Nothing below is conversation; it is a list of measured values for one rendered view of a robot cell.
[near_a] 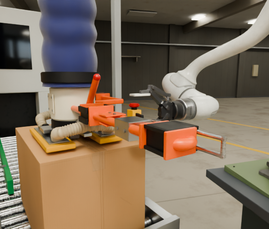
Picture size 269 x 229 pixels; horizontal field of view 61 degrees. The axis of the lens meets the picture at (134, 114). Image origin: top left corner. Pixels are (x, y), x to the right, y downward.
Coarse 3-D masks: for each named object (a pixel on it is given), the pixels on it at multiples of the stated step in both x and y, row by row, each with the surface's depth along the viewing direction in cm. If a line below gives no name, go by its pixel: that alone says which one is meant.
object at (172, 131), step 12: (144, 132) 45; (156, 132) 42; (168, 132) 38; (180, 132) 40; (192, 132) 42; (144, 144) 46; (156, 144) 43; (168, 144) 39; (168, 156) 39; (180, 156) 41
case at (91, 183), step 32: (32, 160) 80; (64, 160) 74; (96, 160) 80; (128, 160) 88; (32, 192) 87; (64, 192) 75; (96, 192) 82; (128, 192) 90; (32, 224) 95; (64, 224) 77; (96, 224) 84; (128, 224) 92
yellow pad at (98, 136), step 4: (92, 132) 94; (96, 132) 93; (100, 132) 93; (112, 132) 93; (92, 136) 90; (96, 136) 88; (100, 136) 87; (104, 136) 88; (108, 136) 88; (112, 136) 88; (116, 136) 88; (96, 140) 87; (100, 140) 85; (104, 140) 85; (108, 140) 86; (112, 140) 87; (116, 140) 88
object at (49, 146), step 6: (30, 132) 100; (36, 132) 95; (42, 132) 92; (36, 138) 88; (42, 138) 85; (48, 138) 84; (66, 138) 85; (42, 144) 79; (48, 144) 77; (54, 144) 77; (60, 144) 77; (66, 144) 78; (72, 144) 79; (48, 150) 75; (54, 150) 76; (60, 150) 77
